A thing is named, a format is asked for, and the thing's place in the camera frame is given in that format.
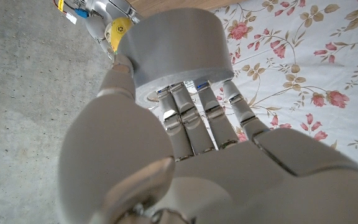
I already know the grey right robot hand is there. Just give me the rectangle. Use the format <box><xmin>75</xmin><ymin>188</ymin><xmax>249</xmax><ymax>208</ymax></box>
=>
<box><xmin>84</xmin><ymin>0</ymin><xmax>144</xmax><ymax>60</ymax></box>

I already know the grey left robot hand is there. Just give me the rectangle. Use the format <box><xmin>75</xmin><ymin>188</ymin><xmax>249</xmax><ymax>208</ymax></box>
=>
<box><xmin>57</xmin><ymin>54</ymin><xmax>358</xmax><ymax>224</ymax></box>

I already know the clear plastic bottle yellow label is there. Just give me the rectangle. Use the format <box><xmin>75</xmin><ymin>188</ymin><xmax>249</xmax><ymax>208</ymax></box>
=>
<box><xmin>104</xmin><ymin>17</ymin><xmax>134</xmax><ymax>53</ymax></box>

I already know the grey duct tape roll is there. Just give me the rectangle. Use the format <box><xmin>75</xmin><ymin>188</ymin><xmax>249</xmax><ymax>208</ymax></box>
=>
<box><xmin>116</xmin><ymin>7</ymin><xmax>235</xmax><ymax>108</ymax></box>

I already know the floral backdrop cloth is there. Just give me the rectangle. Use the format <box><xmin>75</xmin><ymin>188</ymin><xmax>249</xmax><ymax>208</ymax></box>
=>
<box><xmin>149</xmin><ymin>0</ymin><xmax>358</xmax><ymax>178</ymax></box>

